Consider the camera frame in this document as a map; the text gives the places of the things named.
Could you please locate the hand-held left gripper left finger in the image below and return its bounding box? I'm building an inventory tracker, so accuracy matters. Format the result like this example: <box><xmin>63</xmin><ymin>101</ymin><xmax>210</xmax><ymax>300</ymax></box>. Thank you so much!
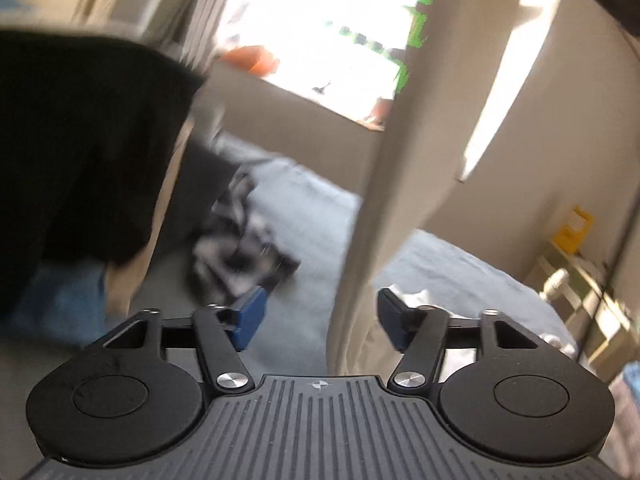
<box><xmin>87</xmin><ymin>286</ymin><xmax>267</xmax><ymax>395</ymax></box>

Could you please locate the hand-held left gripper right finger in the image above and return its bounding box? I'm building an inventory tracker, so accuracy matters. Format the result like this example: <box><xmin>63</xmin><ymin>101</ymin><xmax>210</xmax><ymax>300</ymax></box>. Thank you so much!
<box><xmin>377</xmin><ymin>287</ymin><xmax>556</xmax><ymax>395</ymax></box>

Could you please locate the white sweatshirt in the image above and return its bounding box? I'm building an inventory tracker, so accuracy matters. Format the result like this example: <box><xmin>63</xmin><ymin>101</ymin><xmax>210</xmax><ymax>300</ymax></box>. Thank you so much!
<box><xmin>327</xmin><ymin>0</ymin><xmax>571</xmax><ymax>376</ymax></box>

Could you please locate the plaid shirt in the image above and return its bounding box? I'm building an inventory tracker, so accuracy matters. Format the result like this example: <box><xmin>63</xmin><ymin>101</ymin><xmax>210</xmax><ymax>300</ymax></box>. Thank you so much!
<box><xmin>187</xmin><ymin>175</ymin><xmax>301</xmax><ymax>306</ymax></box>

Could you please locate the grey bed blanket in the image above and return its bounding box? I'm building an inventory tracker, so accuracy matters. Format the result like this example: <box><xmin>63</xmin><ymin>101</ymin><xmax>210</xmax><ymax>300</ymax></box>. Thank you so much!
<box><xmin>0</xmin><ymin>135</ymin><xmax>581</xmax><ymax>376</ymax></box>

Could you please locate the beige cloth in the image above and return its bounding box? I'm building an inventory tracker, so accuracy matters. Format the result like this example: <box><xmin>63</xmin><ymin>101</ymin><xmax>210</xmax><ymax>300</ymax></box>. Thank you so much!
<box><xmin>105</xmin><ymin>125</ymin><xmax>196</xmax><ymax>311</ymax></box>

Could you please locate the dark grey cloth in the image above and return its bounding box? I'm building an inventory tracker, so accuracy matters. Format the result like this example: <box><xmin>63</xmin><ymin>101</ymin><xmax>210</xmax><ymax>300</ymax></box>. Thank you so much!
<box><xmin>165</xmin><ymin>140</ymin><xmax>236</xmax><ymax>241</ymax></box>

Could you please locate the carved bedpost finial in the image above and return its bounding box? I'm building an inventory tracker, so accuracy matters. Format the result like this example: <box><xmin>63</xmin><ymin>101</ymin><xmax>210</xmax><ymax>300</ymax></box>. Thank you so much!
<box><xmin>540</xmin><ymin>269</ymin><xmax>573</xmax><ymax>301</ymax></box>

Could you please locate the yellow box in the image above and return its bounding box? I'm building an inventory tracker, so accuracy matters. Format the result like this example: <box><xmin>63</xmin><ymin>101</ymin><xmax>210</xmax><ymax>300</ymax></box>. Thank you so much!
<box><xmin>552</xmin><ymin>205</ymin><xmax>596</xmax><ymax>255</ymax></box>

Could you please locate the cream desk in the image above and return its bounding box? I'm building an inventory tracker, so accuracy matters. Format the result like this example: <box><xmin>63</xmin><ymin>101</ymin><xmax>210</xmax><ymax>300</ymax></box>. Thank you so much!
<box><xmin>530</xmin><ymin>250</ymin><xmax>640</xmax><ymax>386</ymax></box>

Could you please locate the terracotta plant pot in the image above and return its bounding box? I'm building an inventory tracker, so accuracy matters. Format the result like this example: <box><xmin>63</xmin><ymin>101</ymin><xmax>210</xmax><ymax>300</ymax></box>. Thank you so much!
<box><xmin>370</xmin><ymin>95</ymin><xmax>396</xmax><ymax>121</ymax></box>

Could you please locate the black cloth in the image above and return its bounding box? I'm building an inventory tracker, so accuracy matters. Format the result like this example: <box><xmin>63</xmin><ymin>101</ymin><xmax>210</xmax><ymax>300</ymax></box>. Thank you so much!
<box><xmin>0</xmin><ymin>30</ymin><xmax>206</xmax><ymax>311</ymax></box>

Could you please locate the light blue folded shirt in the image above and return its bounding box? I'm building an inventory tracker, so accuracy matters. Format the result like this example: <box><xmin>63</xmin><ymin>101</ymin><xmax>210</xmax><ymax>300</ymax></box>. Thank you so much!
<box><xmin>622</xmin><ymin>360</ymin><xmax>640</xmax><ymax>396</ymax></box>

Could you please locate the orange bag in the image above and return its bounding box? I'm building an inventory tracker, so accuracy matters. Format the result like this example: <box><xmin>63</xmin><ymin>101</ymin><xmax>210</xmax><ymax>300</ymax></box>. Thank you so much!
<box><xmin>220</xmin><ymin>45</ymin><xmax>281</xmax><ymax>76</ymax></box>

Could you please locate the window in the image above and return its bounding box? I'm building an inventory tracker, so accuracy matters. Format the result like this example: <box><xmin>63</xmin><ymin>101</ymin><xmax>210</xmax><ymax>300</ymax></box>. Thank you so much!
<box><xmin>215</xmin><ymin>0</ymin><xmax>441</xmax><ymax>126</ymax></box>

